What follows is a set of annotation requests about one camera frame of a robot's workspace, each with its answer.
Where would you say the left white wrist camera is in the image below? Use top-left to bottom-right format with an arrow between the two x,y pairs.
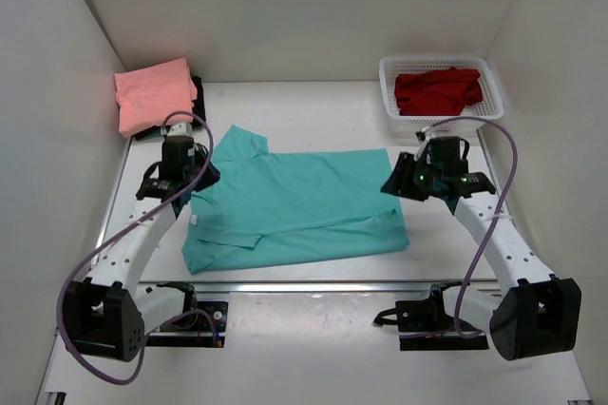
161,122 -> 193,138

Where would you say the teal t shirt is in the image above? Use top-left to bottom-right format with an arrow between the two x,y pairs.
182,125 -> 409,274

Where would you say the aluminium rail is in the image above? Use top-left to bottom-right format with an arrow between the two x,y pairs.
137,280 -> 533,295

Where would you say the red t shirt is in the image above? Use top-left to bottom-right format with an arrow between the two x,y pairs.
394,67 -> 483,117

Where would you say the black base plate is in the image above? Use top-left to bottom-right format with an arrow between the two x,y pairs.
146,281 -> 229,349
372,290 -> 489,352

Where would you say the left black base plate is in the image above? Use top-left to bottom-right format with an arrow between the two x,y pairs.
146,281 -> 229,349

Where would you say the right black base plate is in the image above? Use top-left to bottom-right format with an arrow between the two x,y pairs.
372,290 -> 489,352

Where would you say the pink folded t shirt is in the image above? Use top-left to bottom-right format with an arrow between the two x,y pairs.
114,58 -> 197,138

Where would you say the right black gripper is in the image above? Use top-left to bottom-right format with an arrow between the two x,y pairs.
380,152 -> 442,203

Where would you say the white plastic basket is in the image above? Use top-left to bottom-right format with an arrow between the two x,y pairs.
379,54 -> 504,133

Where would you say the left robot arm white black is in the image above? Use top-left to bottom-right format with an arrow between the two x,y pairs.
58,133 -> 219,362

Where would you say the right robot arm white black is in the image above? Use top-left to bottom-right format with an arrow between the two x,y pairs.
374,133 -> 582,361

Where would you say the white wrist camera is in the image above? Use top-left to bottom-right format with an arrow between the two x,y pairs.
415,128 -> 436,161
161,122 -> 193,138

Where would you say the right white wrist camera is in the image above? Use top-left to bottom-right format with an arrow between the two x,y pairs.
415,128 -> 436,161

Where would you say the black folded t shirt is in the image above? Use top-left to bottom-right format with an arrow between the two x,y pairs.
133,75 -> 206,141

